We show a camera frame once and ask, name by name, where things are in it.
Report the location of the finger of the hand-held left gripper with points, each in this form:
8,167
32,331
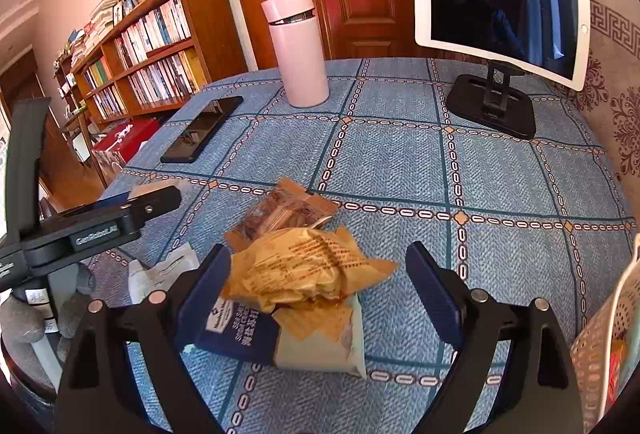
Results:
160,204
100,206

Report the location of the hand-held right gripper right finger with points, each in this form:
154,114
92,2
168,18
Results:
435,294

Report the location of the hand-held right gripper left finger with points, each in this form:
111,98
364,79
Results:
202,299

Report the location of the white green-print snack packet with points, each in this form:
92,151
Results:
160,271

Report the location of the golden crinkled snack packet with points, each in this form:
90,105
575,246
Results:
300,269

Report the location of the light blue snack packet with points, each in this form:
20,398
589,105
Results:
310,344

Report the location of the clear packet of brown snacks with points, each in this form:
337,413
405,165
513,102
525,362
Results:
280,211

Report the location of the white perforated plastic basket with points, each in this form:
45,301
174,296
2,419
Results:
595,354

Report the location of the person's left hand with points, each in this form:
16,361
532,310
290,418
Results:
75,309

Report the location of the red box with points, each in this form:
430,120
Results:
125,136

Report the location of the black smartphone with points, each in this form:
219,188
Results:
205,128

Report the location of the blue checked tablecloth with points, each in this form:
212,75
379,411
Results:
400,194

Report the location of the wooden bookshelf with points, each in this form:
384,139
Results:
210,18

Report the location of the black tablet stand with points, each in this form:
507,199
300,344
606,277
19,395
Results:
495,108

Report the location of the pink thermos bottle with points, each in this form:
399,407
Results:
297,58

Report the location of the white tablet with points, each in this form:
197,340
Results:
500,3

